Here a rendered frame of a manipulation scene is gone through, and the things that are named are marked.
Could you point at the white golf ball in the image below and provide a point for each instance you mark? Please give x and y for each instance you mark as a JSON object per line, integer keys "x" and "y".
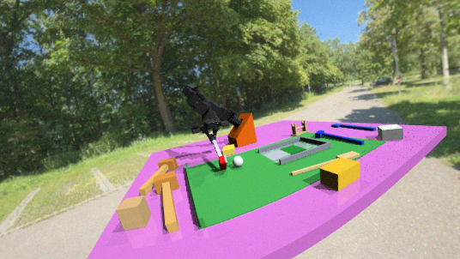
{"x": 237, "y": 161}

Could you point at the white rectangular block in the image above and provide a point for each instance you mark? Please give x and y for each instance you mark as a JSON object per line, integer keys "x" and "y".
{"x": 390, "y": 132}

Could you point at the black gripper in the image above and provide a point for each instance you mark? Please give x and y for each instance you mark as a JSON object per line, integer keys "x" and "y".
{"x": 196, "y": 129}

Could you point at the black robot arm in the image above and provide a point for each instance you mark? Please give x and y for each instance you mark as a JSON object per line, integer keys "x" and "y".
{"x": 197, "y": 101}

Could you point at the yellow block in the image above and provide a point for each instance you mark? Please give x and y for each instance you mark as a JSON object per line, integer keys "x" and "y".
{"x": 228, "y": 150}
{"x": 340, "y": 173}

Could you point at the blue rectangular block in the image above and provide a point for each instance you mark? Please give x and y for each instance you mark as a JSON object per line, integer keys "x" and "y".
{"x": 321, "y": 133}

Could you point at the green flat mat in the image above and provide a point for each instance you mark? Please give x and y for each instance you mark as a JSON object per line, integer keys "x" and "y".
{"x": 226, "y": 194}

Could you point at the wooden mallet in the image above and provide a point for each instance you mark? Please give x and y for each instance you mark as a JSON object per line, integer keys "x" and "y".
{"x": 165, "y": 165}
{"x": 165, "y": 183}

